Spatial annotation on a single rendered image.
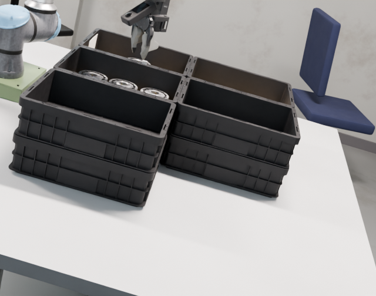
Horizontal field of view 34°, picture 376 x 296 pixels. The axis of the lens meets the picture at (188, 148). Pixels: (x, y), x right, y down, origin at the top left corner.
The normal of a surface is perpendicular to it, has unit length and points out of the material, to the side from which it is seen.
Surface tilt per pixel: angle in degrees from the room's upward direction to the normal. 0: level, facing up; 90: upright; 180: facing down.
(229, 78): 90
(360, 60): 90
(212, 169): 90
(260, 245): 0
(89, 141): 90
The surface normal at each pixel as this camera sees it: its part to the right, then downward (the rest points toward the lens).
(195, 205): 0.26, -0.88
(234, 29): -0.12, 0.37
